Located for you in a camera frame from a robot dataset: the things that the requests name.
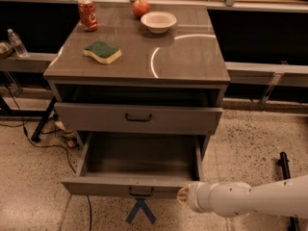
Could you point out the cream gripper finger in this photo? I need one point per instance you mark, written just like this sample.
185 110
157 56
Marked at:
182 195

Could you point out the grey drawer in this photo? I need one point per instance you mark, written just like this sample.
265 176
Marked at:
139 119
136 165

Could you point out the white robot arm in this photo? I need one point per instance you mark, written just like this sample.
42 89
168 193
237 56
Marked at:
288 198

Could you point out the grey top drawer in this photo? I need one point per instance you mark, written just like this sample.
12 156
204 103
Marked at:
139 119

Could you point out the grey drawer cabinet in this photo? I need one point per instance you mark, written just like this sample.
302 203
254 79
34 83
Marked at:
182 67

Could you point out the blue tape cross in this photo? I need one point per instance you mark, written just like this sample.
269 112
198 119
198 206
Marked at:
141 205

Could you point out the black stand leg right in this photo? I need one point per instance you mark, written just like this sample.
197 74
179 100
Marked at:
284 163

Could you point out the grey side shelf right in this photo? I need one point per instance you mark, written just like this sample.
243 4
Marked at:
287 75

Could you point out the grey side shelf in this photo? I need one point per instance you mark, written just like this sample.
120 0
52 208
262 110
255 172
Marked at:
287 75
34 63

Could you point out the black table leg left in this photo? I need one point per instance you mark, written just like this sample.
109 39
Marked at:
44 118

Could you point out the green yellow sponge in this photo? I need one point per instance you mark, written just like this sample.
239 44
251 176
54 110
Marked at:
102 52

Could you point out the white bowl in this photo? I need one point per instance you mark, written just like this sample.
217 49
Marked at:
158 22

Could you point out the red apple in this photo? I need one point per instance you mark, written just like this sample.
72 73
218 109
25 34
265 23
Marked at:
140 8

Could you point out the grey side shelf left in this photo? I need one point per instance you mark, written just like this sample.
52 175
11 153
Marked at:
34 63

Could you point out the orange soda can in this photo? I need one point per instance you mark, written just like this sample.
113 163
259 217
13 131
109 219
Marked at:
87 14

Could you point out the clear water bottle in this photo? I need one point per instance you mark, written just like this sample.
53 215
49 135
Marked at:
17 43

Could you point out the bowl on left shelf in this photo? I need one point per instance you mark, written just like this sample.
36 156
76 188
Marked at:
5 49

